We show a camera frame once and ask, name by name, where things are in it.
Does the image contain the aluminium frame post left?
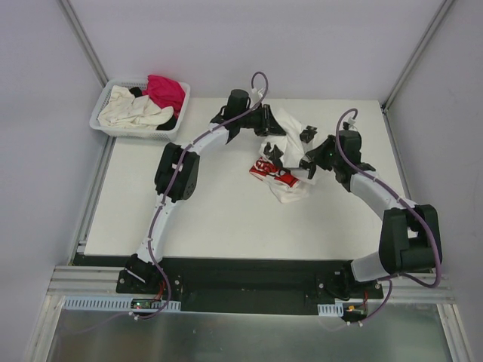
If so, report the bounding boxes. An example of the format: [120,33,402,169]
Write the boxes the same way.
[57,0,109,86]

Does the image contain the aluminium extrusion rail left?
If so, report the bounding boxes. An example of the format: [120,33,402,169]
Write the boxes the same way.
[48,265,125,296]

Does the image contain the aluminium extrusion rail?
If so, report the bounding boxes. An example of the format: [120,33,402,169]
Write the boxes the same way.
[48,265,125,296]
[380,273,456,302]

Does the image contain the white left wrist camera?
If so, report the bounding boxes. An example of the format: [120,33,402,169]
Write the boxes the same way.
[251,87,266,97]

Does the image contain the aluminium frame post right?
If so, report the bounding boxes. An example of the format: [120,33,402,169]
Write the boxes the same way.
[381,0,457,114]

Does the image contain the Coca-Cola print t-shirt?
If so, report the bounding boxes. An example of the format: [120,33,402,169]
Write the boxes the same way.
[249,157,318,204]

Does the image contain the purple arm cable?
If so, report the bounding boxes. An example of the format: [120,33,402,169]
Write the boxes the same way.
[334,108,443,333]
[146,71,270,321]

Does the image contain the aluminium frame post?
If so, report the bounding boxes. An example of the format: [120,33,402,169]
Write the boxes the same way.
[381,0,457,114]
[57,0,109,86]

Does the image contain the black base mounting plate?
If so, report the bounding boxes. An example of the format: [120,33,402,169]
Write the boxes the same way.
[115,255,383,315]

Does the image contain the white plastic laundry basket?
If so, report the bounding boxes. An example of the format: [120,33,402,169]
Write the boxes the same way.
[89,77,190,142]

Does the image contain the plain white t-shirt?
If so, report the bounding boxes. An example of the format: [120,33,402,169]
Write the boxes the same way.
[259,108,320,169]

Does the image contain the cream shirt in basket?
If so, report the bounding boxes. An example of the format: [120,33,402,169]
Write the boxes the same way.
[97,85,173,130]

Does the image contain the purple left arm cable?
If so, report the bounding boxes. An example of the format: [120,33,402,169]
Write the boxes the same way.
[146,71,270,321]

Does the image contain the white cable duct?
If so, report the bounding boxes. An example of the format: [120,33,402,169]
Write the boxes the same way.
[317,303,344,318]
[63,296,165,313]

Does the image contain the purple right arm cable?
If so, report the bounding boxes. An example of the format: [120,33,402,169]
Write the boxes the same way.
[334,108,443,333]

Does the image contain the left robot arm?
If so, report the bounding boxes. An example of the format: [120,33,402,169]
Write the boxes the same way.
[116,89,285,293]

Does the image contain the black garment in basket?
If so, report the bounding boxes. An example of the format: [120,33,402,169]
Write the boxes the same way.
[129,87,177,130]

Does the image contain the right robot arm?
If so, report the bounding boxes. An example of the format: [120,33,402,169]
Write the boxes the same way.
[300,130,442,298]

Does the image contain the aluminium extrusion rail right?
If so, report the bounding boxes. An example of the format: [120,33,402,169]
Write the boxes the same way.
[380,273,456,302]

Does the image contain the pink garment in basket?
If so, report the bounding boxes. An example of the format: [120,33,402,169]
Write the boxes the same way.
[143,75,186,114]

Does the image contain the left white cable duct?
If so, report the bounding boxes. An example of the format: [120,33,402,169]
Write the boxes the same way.
[63,296,165,313]

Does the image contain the right white cable duct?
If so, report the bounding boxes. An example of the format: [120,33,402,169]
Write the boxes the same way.
[317,303,344,318]

